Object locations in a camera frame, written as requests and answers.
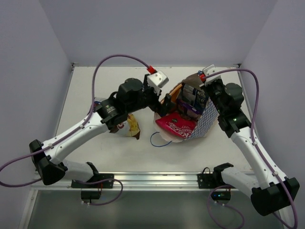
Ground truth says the purple snack packet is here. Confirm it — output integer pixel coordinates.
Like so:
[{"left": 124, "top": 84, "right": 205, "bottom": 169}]
[{"left": 176, "top": 99, "right": 202, "bottom": 121}]

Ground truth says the orange snack bag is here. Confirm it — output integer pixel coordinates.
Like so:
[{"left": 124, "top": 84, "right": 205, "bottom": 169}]
[{"left": 168, "top": 83, "right": 183, "bottom": 106}]

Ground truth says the red KitKat snack bag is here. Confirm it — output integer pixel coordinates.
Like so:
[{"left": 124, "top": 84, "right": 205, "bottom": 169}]
[{"left": 155, "top": 112, "right": 197, "bottom": 139}]

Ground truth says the checkered paper bag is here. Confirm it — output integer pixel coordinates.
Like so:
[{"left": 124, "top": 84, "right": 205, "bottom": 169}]
[{"left": 153, "top": 73, "right": 218, "bottom": 143}]

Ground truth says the brown Chips Ahoy bag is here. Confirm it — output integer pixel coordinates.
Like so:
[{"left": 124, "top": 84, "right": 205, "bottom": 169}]
[{"left": 110, "top": 113, "right": 141, "bottom": 140}]

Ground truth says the blue white cookie bag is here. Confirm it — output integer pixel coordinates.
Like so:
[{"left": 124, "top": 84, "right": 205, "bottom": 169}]
[{"left": 94, "top": 97, "right": 106, "bottom": 107}]

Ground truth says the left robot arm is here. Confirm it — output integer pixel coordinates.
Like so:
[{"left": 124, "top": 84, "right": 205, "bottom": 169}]
[{"left": 29, "top": 71, "right": 174, "bottom": 187}]

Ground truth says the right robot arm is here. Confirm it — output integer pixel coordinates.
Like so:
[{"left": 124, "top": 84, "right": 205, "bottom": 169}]
[{"left": 200, "top": 79, "right": 300, "bottom": 216}]

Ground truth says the dark blue snack packet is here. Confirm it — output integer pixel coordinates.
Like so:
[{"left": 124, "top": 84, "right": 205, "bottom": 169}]
[{"left": 182, "top": 83, "right": 209, "bottom": 113}]

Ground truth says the right black controller box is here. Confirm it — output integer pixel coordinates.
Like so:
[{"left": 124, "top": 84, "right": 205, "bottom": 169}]
[{"left": 211, "top": 191, "right": 231, "bottom": 203}]

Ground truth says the black controller box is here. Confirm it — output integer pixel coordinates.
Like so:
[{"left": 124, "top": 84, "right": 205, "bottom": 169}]
[
  {"left": 81, "top": 190, "right": 102, "bottom": 202},
  {"left": 211, "top": 191, "right": 231, "bottom": 203}
]

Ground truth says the left black controller box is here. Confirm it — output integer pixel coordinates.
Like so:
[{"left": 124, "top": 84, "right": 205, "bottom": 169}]
[{"left": 81, "top": 190, "right": 102, "bottom": 202}]

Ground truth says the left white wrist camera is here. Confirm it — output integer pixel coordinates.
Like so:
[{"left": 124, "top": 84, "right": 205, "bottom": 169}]
[{"left": 147, "top": 71, "right": 169, "bottom": 95}]

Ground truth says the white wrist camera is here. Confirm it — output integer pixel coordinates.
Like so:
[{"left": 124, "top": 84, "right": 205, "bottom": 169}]
[
  {"left": 147, "top": 71, "right": 169, "bottom": 95},
  {"left": 200, "top": 64, "right": 221, "bottom": 86}
]

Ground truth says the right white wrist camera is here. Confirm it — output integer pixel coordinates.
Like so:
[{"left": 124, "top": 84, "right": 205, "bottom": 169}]
[{"left": 200, "top": 64, "right": 221, "bottom": 86}]

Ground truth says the front blue bag handle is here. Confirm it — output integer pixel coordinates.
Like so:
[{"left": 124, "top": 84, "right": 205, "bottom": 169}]
[{"left": 150, "top": 132, "right": 172, "bottom": 148}]

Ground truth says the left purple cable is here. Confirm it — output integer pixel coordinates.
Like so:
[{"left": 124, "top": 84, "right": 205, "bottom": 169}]
[{"left": 0, "top": 54, "right": 153, "bottom": 206}]

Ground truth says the purple cable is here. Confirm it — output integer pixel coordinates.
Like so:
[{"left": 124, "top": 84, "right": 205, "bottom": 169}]
[
  {"left": 0, "top": 54, "right": 153, "bottom": 206},
  {"left": 204, "top": 69, "right": 298, "bottom": 229}
]

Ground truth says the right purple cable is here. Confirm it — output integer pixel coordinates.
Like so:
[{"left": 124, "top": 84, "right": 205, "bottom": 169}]
[{"left": 204, "top": 69, "right": 298, "bottom": 229}]

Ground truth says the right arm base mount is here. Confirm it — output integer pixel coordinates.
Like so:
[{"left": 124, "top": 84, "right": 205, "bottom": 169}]
[{"left": 197, "top": 163, "right": 236, "bottom": 189}]

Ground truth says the aluminium mounting rail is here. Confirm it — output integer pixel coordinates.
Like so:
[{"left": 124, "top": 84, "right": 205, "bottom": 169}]
[{"left": 31, "top": 171, "right": 212, "bottom": 191}]

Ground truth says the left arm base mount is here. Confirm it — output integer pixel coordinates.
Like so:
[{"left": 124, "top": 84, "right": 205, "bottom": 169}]
[{"left": 71, "top": 162, "right": 114, "bottom": 189}]

